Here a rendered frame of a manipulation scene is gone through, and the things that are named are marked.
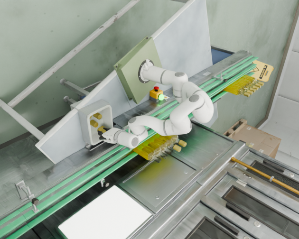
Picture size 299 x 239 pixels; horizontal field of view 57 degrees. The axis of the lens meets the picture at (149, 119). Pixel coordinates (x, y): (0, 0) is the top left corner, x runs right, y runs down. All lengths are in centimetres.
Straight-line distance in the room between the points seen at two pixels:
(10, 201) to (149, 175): 80
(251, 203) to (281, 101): 626
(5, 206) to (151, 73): 106
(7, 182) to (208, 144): 141
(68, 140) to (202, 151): 97
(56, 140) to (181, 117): 72
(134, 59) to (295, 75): 621
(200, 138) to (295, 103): 582
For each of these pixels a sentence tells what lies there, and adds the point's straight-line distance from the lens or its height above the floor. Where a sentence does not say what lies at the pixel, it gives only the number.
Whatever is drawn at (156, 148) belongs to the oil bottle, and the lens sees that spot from 177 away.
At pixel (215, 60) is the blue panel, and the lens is 281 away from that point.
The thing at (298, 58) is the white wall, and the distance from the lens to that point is 746.
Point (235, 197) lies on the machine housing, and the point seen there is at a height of 157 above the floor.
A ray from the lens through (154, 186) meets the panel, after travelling 175.
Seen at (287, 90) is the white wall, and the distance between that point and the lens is 779.
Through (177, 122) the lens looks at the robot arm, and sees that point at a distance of 132.
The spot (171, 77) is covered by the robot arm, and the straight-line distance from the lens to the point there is 162.
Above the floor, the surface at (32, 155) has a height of 34.
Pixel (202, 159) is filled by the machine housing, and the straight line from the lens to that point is 201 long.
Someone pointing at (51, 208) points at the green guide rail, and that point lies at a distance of 161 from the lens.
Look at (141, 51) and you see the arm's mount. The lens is 173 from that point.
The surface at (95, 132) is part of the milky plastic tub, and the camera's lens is 175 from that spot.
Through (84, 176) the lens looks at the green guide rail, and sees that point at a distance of 161.
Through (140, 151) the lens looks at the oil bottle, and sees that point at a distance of 177.
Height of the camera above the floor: 194
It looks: 34 degrees down
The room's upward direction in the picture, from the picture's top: 118 degrees clockwise
